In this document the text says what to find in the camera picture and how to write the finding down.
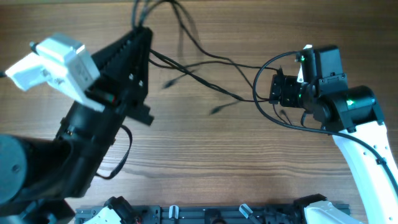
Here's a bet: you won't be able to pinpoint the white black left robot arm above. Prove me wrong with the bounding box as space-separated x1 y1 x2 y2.
1 27 153 223

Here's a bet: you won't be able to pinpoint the black right camera cable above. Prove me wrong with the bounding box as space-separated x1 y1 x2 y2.
252 50 398 194

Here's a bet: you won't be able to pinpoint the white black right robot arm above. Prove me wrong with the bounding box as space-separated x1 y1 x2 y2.
269 45 397 223

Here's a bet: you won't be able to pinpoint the black usb cables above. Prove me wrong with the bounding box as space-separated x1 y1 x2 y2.
131 0 293 125

